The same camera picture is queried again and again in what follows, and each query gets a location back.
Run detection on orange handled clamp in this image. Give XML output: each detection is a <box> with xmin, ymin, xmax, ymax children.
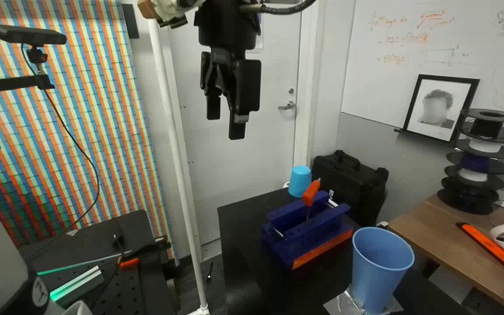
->
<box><xmin>113</xmin><ymin>234</ymin><xmax>169</xmax><ymax>271</ymax></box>

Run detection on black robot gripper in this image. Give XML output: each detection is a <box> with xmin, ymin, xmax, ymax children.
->
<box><xmin>192</xmin><ymin>0</ymin><xmax>264</xmax><ymax>141</ymax></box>

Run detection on black hard case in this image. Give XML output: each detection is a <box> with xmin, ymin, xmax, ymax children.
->
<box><xmin>311</xmin><ymin>148</ymin><xmax>390</xmax><ymax>227</ymax></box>

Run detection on whiteboard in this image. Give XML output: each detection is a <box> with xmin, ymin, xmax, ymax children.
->
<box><xmin>339</xmin><ymin>0</ymin><xmax>504</xmax><ymax>131</ymax></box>

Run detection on stack of filament spools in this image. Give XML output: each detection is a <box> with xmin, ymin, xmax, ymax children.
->
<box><xmin>437</xmin><ymin>106</ymin><xmax>504</xmax><ymax>215</ymax></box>

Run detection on black framed picture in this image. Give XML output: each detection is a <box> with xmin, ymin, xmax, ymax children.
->
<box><xmin>400</xmin><ymin>73</ymin><xmax>481</xmax><ymax>145</ymax></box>

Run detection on tan wrist camera mount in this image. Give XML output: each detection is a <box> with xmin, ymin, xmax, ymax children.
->
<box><xmin>136</xmin><ymin>0</ymin><xmax>199</xmax><ymax>29</ymax></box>

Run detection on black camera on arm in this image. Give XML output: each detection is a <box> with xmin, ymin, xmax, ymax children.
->
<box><xmin>0</xmin><ymin>22</ymin><xmax>68</xmax><ymax>48</ymax></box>

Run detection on small light blue cup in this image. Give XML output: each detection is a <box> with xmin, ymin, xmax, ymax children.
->
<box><xmin>286</xmin><ymin>162</ymin><xmax>313</xmax><ymax>201</ymax></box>

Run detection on orange utility knife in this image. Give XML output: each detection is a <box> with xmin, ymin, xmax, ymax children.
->
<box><xmin>454</xmin><ymin>220</ymin><xmax>504</xmax><ymax>271</ymax></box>

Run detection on black camera cable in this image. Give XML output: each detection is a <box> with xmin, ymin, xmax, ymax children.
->
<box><xmin>19</xmin><ymin>43</ymin><xmax>101</xmax><ymax>232</ymax></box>

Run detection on thin white stand pole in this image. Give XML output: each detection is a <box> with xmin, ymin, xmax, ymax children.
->
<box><xmin>143</xmin><ymin>15</ymin><xmax>211</xmax><ymax>315</ymax></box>

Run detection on wooden desk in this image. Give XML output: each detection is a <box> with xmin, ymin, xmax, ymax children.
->
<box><xmin>386</xmin><ymin>192</ymin><xmax>504</xmax><ymax>315</ymax></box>

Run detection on silver tape patch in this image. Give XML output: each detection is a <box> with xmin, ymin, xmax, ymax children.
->
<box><xmin>321</xmin><ymin>288</ymin><xmax>405</xmax><ymax>315</ymax></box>

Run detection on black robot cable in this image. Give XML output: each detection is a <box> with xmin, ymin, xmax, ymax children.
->
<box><xmin>237</xmin><ymin>0</ymin><xmax>318</xmax><ymax>17</ymax></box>

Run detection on white door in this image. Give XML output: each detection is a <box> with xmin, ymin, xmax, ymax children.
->
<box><xmin>160</xmin><ymin>0</ymin><xmax>321</xmax><ymax>246</ymax></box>

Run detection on black cabinet table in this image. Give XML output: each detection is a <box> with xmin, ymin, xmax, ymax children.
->
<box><xmin>215</xmin><ymin>185</ymin><xmax>468</xmax><ymax>315</ymax></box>

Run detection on black perforated breadboard table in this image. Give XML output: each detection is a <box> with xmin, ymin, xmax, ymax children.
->
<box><xmin>19</xmin><ymin>208</ymin><xmax>178</xmax><ymax>315</ymax></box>

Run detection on blue and orange tool holder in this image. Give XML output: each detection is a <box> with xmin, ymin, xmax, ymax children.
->
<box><xmin>260</xmin><ymin>188</ymin><xmax>358</xmax><ymax>272</ymax></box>

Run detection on silver door handle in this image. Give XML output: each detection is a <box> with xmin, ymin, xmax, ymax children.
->
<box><xmin>276</xmin><ymin>85</ymin><xmax>297</xmax><ymax>113</ymax></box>

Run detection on large blue cup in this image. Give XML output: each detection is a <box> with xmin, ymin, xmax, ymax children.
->
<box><xmin>349</xmin><ymin>225</ymin><xmax>416</xmax><ymax>315</ymax></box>

